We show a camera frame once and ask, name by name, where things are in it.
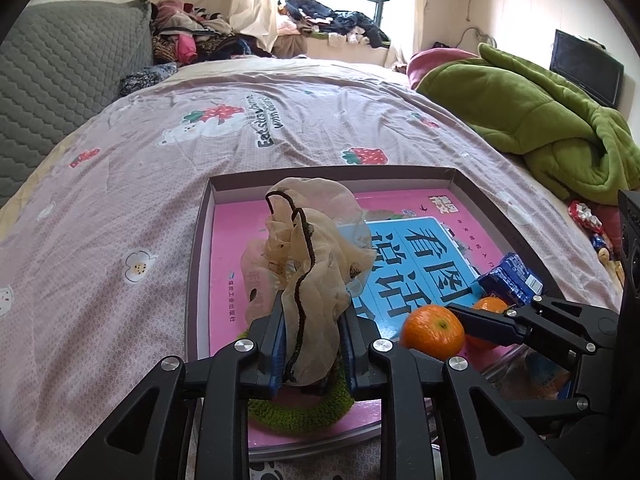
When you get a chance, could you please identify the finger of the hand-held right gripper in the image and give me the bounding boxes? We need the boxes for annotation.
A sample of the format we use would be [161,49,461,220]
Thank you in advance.
[446,295,618,356]
[492,385,616,423]

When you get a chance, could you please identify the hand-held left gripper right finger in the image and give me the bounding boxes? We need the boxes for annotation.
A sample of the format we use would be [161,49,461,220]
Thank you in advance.
[339,310,576,480]

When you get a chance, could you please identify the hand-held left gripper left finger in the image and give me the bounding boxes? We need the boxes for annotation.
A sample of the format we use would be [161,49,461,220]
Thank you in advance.
[55,292,288,480]

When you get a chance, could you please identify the orange mandarin with stem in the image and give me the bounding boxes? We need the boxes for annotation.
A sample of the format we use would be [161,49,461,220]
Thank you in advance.
[465,296,511,351]

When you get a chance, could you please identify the small egg toy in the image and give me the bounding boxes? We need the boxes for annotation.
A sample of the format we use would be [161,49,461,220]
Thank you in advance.
[482,342,576,402]

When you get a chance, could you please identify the cream sheer scrunchie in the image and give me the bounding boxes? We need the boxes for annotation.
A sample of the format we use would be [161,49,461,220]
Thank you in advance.
[240,176,377,388]

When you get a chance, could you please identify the grey cardboard box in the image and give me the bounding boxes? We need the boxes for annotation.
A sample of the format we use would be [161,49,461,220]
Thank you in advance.
[184,164,563,463]

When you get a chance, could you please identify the yellow snack bar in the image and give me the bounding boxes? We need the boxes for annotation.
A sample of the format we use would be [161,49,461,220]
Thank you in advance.
[602,252,626,286]

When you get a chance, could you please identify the dark candy packet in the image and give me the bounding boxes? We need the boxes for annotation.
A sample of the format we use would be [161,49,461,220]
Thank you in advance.
[590,232,613,261]

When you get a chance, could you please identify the pink blanket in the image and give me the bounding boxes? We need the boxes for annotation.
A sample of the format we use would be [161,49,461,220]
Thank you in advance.
[592,204,623,246]

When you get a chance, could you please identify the blue snack packet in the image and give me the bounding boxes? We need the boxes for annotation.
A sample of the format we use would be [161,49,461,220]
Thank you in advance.
[472,252,543,306]

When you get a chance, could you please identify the green fuzzy scrunchie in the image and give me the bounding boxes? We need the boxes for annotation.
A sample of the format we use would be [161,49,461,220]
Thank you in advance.
[239,330,357,428]

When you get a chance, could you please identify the red white candy packet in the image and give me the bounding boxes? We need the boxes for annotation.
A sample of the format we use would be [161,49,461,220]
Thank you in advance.
[569,200,605,235]

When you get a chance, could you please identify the pink picture book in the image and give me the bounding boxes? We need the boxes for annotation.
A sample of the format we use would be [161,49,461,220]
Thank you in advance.
[207,187,506,448]

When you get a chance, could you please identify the green blanket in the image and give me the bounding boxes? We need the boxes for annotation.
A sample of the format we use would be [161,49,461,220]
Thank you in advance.
[416,42,640,206]

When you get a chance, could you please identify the black monitor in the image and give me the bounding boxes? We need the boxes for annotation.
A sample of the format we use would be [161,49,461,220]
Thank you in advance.
[549,29,626,109]

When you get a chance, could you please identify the printed strawberry bedsheet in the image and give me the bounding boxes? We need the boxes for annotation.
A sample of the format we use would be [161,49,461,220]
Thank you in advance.
[0,57,623,480]

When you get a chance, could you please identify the pink pillow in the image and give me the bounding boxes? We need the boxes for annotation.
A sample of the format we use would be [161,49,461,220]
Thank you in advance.
[406,49,481,92]

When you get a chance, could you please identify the dark floral cloth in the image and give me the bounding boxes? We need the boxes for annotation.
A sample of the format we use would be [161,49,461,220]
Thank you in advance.
[120,62,178,97]

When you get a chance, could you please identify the brown cloth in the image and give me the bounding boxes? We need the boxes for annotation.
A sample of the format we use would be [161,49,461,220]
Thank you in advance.
[272,34,308,58]

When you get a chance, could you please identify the pile of clothes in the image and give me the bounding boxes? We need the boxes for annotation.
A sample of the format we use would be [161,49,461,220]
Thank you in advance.
[150,0,256,66]

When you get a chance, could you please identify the cream curtain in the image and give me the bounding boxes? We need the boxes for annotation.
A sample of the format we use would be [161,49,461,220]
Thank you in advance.
[385,0,431,68]
[229,0,280,51]

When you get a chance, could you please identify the dark clothes on windowsill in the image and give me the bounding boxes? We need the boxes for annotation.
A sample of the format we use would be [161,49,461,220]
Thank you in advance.
[277,0,391,50]

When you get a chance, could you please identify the grey quilted headboard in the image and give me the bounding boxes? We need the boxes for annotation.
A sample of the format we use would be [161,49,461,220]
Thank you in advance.
[0,0,153,206]

